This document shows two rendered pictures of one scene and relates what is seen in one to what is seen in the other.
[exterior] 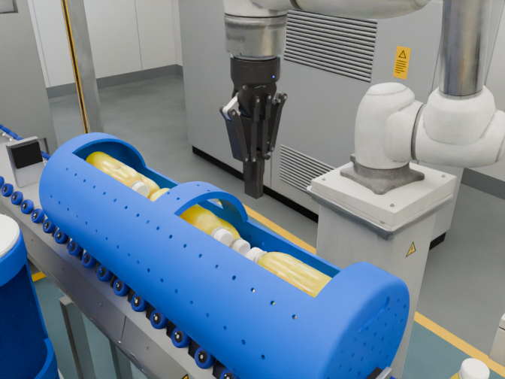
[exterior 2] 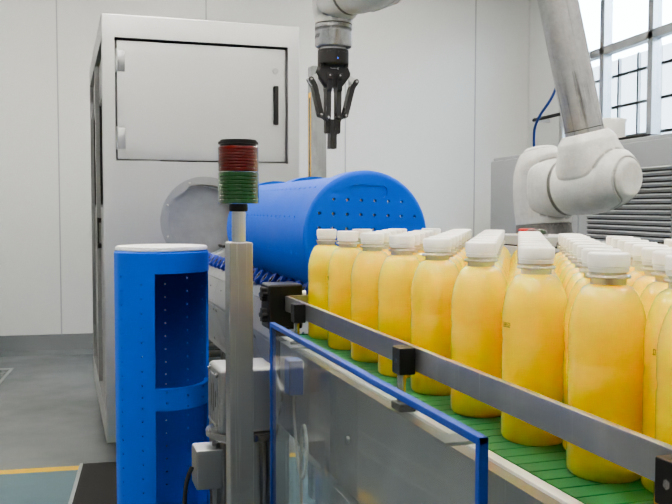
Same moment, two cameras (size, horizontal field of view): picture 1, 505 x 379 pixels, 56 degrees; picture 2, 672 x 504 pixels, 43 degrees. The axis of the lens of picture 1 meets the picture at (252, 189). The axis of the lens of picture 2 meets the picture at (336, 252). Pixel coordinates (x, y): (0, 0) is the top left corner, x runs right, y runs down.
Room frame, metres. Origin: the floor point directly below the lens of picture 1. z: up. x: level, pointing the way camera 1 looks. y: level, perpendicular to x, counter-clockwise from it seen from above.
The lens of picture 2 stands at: (-1.11, -0.96, 1.15)
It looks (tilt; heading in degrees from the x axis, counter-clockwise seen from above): 3 degrees down; 27
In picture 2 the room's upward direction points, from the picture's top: straight up
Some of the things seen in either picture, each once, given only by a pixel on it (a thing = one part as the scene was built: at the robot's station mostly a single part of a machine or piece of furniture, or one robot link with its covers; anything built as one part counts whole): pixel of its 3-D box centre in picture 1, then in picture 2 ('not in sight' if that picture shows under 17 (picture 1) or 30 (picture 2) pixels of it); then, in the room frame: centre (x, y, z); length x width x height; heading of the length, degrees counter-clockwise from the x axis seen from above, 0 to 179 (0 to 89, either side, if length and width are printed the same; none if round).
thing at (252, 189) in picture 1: (252, 177); (330, 134); (0.72, 0.00, 1.33); 0.03 x 0.01 x 0.07; 45
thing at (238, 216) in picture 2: not in sight; (238, 191); (0.01, -0.21, 1.18); 0.06 x 0.06 x 0.16
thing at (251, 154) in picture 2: not in sight; (238, 159); (0.01, -0.21, 1.23); 0.06 x 0.06 x 0.04
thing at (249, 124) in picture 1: (248, 128); (327, 96); (0.71, 0.01, 1.42); 0.04 x 0.01 x 0.11; 45
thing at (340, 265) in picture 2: not in sight; (347, 293); (0.26, -0.27, 1.00); 0.07 x 0.07 x 0.20
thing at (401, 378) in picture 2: not in sight; (403, 378); (-0.13, -0.55, 0.94); 0.03 x 0.02 x 0.08; 45
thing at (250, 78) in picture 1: (255, 84); (333, 68); (0.72, 0.00, 1.49); 0.08 x 0.07 x 0.09; 135
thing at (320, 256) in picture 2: not in sight; (326, 287); (0.35, -0.18, 1.00); 0.07 x 0.07 x 0.20
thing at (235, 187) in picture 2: not in sight; (238, 187); (0.01, -0.21, 1.18); 0.06 x 0.06 x 0.05
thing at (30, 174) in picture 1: (28, 162); not in sight; (1.47, 0.76, 1.00); 0.10 x 0.04 x 0.15; 135
